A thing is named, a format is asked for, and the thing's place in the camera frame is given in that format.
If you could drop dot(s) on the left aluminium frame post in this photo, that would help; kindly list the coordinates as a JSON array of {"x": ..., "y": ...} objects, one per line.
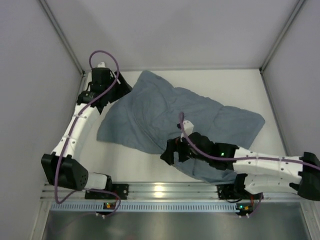
[{"x": 61, "y": 35}]

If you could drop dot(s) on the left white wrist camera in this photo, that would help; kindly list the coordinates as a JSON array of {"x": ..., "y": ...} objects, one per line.
[{"x": 101, "y": 65}]

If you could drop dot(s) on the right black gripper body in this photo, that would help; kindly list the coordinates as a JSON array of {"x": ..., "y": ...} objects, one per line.
[{"x": 177, "y": 150}]

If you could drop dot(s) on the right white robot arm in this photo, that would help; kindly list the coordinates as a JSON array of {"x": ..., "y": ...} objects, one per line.
[{"x": 255, "y": 172}]

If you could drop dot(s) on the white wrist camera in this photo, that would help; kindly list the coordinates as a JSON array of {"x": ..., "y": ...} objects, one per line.
[
  {"x": 101, "y": 65},
  {"x": 188, "y": 128}
]

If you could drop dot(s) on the aluminium frame post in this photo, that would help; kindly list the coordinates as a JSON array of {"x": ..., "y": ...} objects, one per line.
[
  {"x": 289, "y": 22},
  {"x": 61, "y": 35}
]

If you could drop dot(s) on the right aluminium frame post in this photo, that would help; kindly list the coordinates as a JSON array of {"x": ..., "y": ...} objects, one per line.
[{"x": 289, "y": 22}]

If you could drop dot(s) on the blue striped pillowcase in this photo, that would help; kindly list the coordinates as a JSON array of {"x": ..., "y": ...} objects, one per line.
[{"x": 147, "y": 117}]

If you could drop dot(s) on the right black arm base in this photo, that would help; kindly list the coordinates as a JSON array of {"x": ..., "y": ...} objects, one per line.
[{"x": 227, "y": 193}]

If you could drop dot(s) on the aluminium mounting rail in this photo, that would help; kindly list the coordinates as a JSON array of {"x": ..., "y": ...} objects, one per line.
[{"x": 165, "y": 191}]

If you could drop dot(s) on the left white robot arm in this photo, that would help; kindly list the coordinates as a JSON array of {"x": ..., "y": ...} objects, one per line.
[{"x": 62, "y": 166}]

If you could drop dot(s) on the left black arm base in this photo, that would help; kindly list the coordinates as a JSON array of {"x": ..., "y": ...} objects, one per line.
[{"x": 120, "y": 189}]

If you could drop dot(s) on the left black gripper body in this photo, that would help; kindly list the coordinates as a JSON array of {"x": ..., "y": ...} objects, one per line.
[{"x": 116, "y": 88}]

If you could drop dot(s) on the slotted grey cable duct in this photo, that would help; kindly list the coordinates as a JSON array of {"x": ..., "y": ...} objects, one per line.
[{"x": 152, "y": 206}]

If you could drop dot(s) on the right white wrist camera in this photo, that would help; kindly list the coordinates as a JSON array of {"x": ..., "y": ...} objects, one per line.
[{"x": 188, "y": 128}]

